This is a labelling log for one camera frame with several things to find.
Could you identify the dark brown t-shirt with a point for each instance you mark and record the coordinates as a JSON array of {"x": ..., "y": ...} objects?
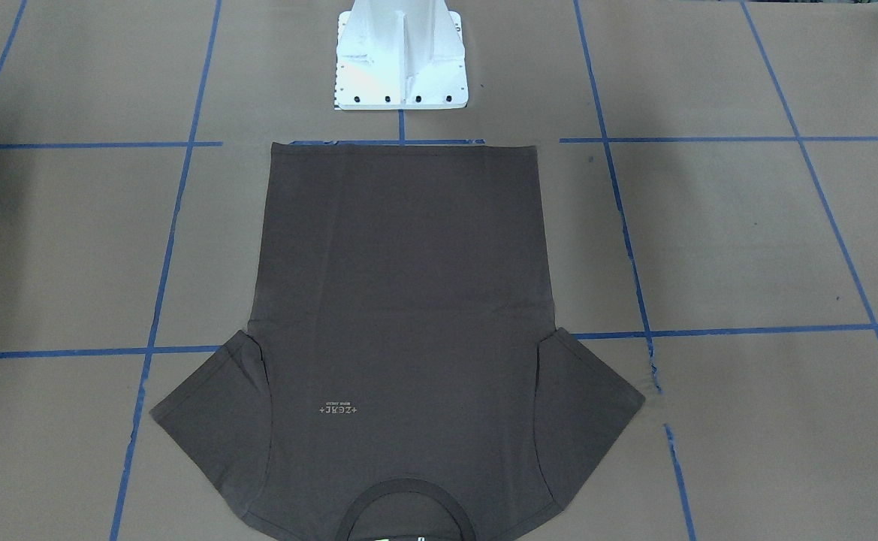
[{"x": 401, "y": 375}]

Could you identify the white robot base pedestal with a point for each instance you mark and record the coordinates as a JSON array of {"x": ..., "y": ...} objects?
[{"x": 400, "y": 55}]

